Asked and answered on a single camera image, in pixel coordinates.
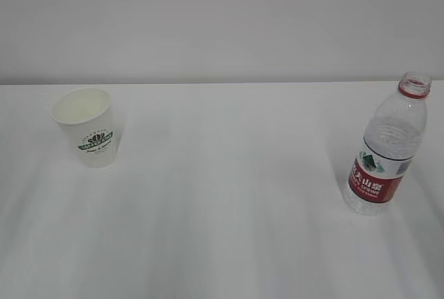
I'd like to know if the clear plastic water bottle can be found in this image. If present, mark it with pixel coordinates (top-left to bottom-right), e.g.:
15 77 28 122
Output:
341 72 432 216

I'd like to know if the white paper coffee cup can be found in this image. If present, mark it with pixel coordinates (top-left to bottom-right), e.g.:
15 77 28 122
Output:
51 87 117 168

